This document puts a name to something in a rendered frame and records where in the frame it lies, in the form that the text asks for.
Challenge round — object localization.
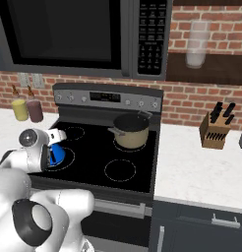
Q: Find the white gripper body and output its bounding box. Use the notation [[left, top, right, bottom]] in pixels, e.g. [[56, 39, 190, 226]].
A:
[[47, 128, 68, 146]]

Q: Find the black stove with oven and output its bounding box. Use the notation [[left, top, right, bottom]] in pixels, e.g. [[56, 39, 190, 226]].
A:
[[29, 82, 164, 252]]

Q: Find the maroon condiment bottle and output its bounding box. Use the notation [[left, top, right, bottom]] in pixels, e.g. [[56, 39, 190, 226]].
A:
[[26, 85, 45, 124]]

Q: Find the yellow condiment bottle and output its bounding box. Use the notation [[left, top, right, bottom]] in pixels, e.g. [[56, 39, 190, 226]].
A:
[[11, 84, 30, 122]]

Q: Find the beige cooking pot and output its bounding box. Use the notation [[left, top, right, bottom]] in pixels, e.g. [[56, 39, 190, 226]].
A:
[[107, 110, 153, 151]]

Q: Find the black microwave oven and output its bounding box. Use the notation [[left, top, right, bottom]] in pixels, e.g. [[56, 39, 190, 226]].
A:
[[0, 0, 173, 82]]

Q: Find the wooden knife block with knives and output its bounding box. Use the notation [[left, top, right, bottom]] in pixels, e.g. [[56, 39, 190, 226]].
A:
[[198, 100, 237, 151]]

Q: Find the dark grey drawer front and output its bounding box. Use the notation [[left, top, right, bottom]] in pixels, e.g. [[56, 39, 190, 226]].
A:
[[175, 206, 242, 232]]

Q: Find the clear glass jar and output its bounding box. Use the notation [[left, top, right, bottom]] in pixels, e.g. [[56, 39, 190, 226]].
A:
[[184, 19, 212, 70]]

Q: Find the dark grey cupboard door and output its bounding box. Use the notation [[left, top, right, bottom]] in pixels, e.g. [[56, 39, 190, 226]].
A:
[[149, 215, 242, 252]]

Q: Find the grey wall outlet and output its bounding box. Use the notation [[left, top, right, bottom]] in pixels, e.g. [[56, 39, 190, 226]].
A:
[[30, 73, 45, 90], [17, 72, 30, 89]]

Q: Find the silver oven door handle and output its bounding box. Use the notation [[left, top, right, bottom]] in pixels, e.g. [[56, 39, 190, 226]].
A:
[[92, 198, 153, 220]]

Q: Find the grey microwave door handle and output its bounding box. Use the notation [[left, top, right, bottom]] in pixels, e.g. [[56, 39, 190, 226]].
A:
[[120, 0, 133, 79]]

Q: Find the silver cupboard door handle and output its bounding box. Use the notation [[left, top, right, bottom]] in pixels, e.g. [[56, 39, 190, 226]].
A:
[[157, 224, 166, 252]]

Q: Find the dark wooden wall shelf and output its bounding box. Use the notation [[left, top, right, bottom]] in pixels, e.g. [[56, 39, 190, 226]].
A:
[[165, 51, 242, 88]]

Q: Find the silver drawer handle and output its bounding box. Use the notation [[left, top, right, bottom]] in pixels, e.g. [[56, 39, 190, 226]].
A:
[[211, 213, 242, 229]]

